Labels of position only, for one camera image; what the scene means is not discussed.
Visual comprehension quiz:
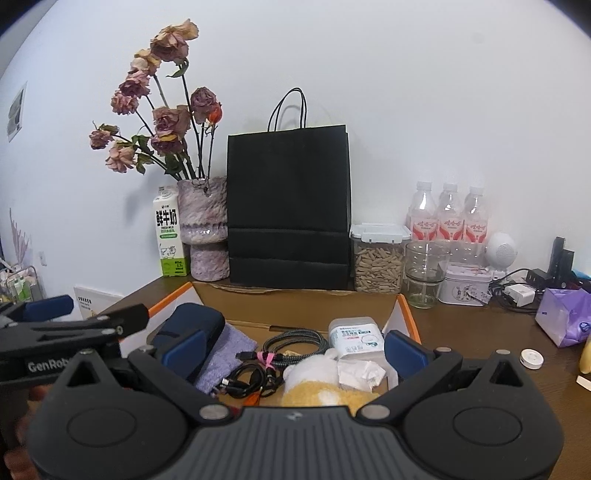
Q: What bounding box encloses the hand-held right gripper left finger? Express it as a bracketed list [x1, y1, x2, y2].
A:
[60, 329, 234, 422]

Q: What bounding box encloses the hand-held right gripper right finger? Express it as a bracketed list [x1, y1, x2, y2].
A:
[358, 330, 532, 422]

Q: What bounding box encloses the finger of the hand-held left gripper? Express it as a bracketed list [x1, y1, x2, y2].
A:
[0, 305, 151, 355]
[0, 295, 75, 323]

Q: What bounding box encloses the navy zip pouch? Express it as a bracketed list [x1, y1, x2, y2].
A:
[146, 302, 227, 382]

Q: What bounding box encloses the purple drawstring bag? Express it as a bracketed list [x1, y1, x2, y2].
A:
[193, 322, 259, 396]

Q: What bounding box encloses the white tissue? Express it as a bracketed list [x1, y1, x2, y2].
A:
[337, 359, 387, 391]

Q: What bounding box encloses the white wet wipes canister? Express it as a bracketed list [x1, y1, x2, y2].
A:
[327, 316, 387, 361]

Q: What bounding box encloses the white yellow plush toy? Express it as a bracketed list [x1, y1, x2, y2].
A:
[280, 348, 380, 419]

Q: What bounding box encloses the black braided cable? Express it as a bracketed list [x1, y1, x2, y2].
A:
[262, 327, 330, 359]

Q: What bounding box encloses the red orange cardboard box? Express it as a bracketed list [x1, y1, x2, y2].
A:
[117, 280, 422, 416]

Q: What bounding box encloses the wooden desktop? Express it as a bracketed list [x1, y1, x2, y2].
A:
[92, 277, 591, 467]

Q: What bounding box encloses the person's left hand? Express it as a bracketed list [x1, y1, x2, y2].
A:
[4, 386, 51, 480]

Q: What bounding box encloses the white flat board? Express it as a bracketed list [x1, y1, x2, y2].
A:
[73, 285, 126, 320]

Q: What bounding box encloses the empty glass jar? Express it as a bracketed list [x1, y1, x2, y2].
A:
[404, 240, 451, 309]

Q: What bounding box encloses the white floral tin box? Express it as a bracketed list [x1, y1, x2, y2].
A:
[437, 263, 493, 306]

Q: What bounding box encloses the clear seed container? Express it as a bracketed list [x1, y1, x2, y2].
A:
[349, 223, 412, 294]

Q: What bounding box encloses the white green milk carton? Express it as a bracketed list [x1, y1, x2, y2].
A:
[152, 184, 189, 278]

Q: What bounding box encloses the pink marbled vase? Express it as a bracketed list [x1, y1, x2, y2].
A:
[177, 176, 230, 282]

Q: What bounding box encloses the clear water bottle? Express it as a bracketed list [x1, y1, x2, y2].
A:
[436, 182, 464, 244]
[462, 185, 491, 246]
[408, 180, 438, 243]

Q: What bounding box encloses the white round speaker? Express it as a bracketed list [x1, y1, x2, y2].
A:
[484, 232, 518, 271]

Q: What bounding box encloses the purple tissue pack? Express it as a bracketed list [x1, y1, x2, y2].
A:
[535, 287, 591, 348]

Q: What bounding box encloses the black paper bag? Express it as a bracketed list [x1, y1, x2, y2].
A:
[226, 87, 353, 292]

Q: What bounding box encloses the black upright device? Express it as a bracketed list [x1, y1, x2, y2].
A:
[547, 236, 576, 287]

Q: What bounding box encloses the dried pink rose bouquet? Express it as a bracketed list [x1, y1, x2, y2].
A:
[89, 18, 223, 182]

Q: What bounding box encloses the metal wire rack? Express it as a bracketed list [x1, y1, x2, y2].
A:
[0, 265, 45, 306]

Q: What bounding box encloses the white charger with cables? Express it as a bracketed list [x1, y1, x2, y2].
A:
[488, 268, 553, 315]

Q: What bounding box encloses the wall picture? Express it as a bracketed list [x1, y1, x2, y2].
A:
[6, 82, 28, 143]

